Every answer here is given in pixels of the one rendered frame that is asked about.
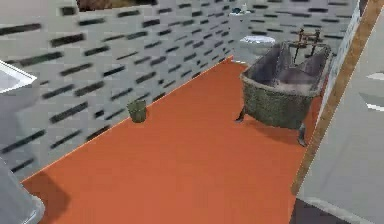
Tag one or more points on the white room door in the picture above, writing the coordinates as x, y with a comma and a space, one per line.
350, 126

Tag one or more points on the grey-green clawfoot bathtub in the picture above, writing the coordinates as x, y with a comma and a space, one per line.
279, 90

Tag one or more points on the pale grey rounded fixture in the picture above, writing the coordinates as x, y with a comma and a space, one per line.
15, 200

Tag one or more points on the brown framed picture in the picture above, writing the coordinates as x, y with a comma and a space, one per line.
106, 3

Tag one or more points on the brown bathtub tap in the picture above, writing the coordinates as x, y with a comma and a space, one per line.
307, 39

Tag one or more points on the white toilet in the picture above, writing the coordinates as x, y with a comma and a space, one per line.
250, 40

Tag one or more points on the white sink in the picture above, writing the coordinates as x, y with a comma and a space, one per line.
13, 87

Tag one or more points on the teal bottle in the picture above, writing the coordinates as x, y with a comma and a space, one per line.
237, 10

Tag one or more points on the small green bin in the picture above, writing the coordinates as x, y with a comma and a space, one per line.
137, 111

